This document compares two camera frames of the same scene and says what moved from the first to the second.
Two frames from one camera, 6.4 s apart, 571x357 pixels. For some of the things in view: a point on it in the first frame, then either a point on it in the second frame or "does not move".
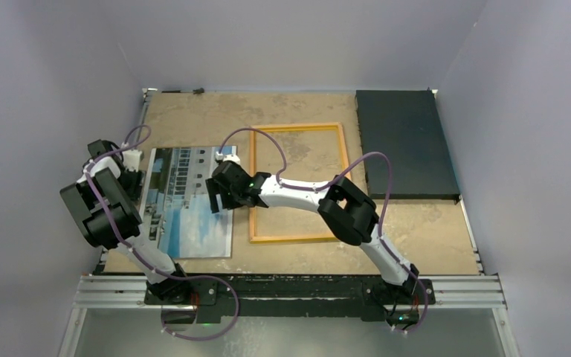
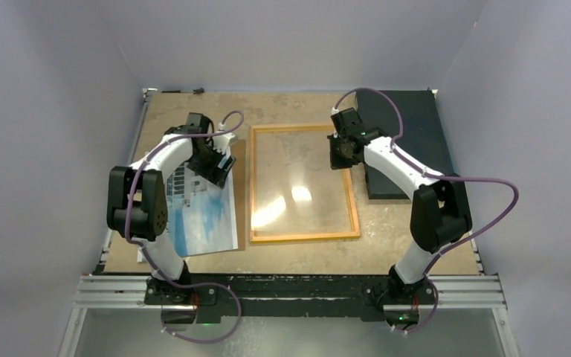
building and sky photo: (175, 216) does not move
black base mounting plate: (212, 299) does not move
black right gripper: (215, 189) -> (337, 163)
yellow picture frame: (308, 127) does not move
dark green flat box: (406, 126) does not move
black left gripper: (137, 178) -> (215, 174)
